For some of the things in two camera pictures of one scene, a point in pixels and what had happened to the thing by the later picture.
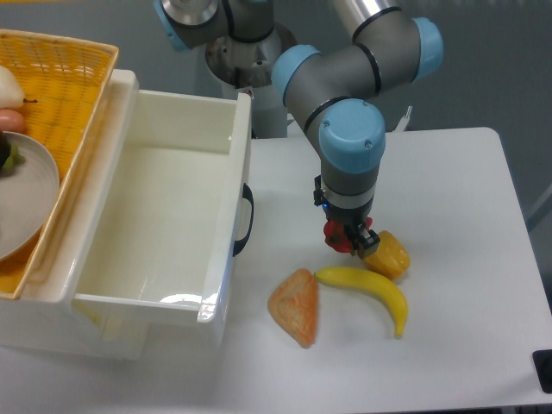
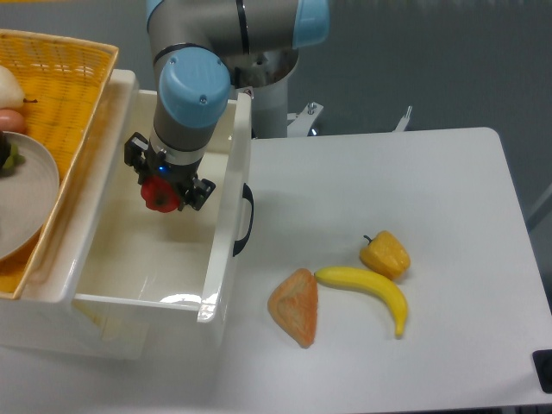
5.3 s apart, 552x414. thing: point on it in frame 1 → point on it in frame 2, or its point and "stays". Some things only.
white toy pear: [11, 94] stays
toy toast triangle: [293, 303] stays
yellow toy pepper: [392, 259] stays
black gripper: [351, 218] → [154, 163]
